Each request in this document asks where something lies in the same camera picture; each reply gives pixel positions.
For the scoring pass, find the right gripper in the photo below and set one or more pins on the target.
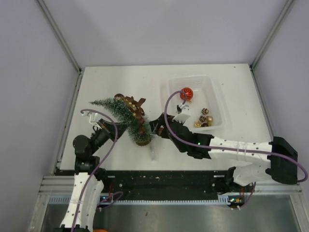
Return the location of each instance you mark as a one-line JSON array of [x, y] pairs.
[[155, 126]]

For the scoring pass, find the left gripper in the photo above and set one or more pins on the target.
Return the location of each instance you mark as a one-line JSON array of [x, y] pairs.
[[106, 124]]

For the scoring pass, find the small green christmas tree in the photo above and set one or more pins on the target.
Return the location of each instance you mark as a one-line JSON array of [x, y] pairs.
[[120, 111]]

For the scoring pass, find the brown and gold ornament garland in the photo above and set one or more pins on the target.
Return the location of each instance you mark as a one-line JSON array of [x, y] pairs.
[[135, 108]]

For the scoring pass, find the red glitter bauble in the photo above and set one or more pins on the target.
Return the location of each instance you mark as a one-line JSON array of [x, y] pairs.
[[186, 94]]

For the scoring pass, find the brown pine cone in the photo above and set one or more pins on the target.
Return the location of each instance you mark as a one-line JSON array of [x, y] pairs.
[[204, 111]]

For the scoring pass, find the white plastic basket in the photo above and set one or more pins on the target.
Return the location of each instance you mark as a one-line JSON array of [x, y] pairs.
[[205, 95]]

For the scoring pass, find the gold bauble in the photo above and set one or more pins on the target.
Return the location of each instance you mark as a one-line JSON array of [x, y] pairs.
[[209, 119]]

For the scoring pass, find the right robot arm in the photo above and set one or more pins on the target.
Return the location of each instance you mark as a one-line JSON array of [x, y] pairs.
[[276, 160]]

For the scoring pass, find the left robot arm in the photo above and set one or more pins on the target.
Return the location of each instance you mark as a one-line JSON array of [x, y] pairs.
[[89, 178]]

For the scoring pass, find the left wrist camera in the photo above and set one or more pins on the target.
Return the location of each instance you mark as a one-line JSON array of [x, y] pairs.
[[93, 117]]

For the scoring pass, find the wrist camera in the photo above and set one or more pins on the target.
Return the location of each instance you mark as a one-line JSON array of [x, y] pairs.
[[183, 113], [93, 117]]

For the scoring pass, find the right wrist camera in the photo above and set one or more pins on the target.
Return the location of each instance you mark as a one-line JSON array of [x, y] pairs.
[[183, 113]]

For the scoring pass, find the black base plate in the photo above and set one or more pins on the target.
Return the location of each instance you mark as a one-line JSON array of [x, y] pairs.
[[170, 185]]

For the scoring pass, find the aluminium frame rail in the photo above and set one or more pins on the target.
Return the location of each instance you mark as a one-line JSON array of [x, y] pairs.
[[63, 184]]

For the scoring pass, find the white cable duct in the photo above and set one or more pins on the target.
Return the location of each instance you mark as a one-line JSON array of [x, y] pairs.
[[221, 200]]

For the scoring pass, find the left aluminium corner post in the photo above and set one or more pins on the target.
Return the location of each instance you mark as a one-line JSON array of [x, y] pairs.
[[58, 34]]

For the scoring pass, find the aluminium corner post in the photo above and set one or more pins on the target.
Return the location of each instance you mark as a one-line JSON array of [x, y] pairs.
[[58, 34], [273, 32]]

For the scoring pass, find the right aluminium corner post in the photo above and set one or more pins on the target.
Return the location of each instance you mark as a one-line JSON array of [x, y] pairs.
[[273, 32]]

